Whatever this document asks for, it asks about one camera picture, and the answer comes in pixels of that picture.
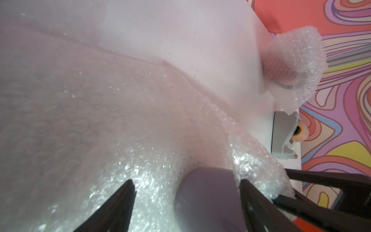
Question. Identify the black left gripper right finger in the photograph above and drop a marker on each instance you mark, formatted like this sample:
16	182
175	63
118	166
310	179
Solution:
260	214

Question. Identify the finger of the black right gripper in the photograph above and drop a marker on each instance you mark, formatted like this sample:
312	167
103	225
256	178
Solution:
356	188
325	219

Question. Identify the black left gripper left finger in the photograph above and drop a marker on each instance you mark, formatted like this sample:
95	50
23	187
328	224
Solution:
115	214

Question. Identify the lilac mug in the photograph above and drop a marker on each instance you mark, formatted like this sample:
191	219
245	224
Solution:
208	200

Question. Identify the red mug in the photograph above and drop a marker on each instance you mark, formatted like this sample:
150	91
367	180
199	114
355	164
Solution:
279	72

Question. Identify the grey tape dispenser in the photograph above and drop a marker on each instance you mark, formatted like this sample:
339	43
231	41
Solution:
288	130

